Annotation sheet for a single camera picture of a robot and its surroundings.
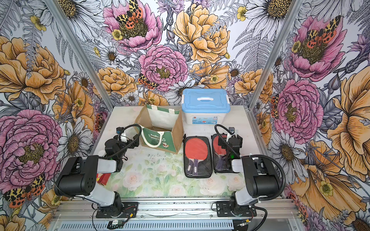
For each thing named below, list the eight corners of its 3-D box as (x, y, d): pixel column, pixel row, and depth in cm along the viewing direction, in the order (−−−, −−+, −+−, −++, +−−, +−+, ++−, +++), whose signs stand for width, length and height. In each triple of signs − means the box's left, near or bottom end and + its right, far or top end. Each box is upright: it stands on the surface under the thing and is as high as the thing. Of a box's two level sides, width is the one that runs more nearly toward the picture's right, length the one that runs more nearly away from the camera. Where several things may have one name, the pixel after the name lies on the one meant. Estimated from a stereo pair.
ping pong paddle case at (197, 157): (182, 178, 87) (182, 176, 84) (183, 138, 105) (183, 135, 102) (213, 178, 87) (214, 176, 84) (209, 138, 105) (209, 135, 102)
